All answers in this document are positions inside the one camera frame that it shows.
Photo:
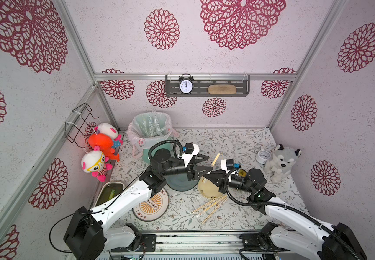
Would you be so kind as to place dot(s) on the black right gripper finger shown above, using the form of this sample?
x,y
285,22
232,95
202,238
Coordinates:
x,y
216,177
222,188

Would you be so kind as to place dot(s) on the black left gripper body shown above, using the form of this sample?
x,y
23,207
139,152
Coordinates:
x,y
178,167

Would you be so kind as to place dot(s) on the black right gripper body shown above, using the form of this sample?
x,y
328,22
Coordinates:
x,y
222,181

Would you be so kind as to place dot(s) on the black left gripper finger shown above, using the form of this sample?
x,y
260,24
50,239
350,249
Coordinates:
x,y
199,171
200,158

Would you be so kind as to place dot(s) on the disposable chopsticks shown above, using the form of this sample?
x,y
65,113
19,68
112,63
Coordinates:
x,y
215,160

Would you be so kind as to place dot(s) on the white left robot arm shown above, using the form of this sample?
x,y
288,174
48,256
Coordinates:
x,y
90,232

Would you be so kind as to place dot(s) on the pile of wrapped chopsticks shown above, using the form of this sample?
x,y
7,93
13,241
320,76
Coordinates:
x,y
207,210

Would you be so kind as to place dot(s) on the yellow patterned plate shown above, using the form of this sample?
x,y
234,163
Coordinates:
x,y
242,173

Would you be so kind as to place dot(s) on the cream yellow plate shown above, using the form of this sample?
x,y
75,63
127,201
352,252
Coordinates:
x,y
208,189

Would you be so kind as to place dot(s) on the dark green glass plate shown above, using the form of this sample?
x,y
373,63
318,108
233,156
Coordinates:
x,y
180,183

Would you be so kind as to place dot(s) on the small white round gauge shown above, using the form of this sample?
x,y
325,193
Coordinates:
x,y
263,156

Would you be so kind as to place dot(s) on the husky plush toy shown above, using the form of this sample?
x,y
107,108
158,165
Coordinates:
x,y
279,166

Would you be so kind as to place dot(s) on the white orange patterned plate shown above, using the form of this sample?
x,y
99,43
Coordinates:
x,y
153,208

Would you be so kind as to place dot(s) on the green trash bin with bag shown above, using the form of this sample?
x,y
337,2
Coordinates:
x,y
146,130

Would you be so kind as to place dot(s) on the white container green inside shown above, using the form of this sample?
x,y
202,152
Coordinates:
x,y
109,191

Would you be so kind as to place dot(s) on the wooden brush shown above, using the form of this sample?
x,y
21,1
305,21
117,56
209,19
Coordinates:
x,y
225,89

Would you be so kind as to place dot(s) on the black alarm clock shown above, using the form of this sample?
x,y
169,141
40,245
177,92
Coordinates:
x,y
186,83

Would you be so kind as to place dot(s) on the red orange plush toy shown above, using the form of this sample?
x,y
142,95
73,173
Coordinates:
x,y
103,143

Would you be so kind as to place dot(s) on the white pink plush doll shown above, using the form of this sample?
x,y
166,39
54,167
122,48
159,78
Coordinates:
x,y
108,130

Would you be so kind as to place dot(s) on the white plush doll yellow glasses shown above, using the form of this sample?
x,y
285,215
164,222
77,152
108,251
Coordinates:
x,y
96,163

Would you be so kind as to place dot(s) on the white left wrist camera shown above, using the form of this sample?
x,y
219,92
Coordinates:
x,y
190,150

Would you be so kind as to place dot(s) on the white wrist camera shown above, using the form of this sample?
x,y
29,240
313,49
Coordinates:
x,y
190,150
227,165

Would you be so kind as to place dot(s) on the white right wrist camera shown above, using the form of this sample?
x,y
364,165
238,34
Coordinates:
x,y
227,165

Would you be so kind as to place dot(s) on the metal base rail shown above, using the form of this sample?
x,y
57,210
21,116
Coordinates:
x,y
192,245

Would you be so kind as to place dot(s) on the grey wall shelf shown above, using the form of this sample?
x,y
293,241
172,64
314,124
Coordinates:
x,y
201,87

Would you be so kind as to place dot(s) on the black wire rack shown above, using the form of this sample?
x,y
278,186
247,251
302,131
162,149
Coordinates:
x,y
73,129

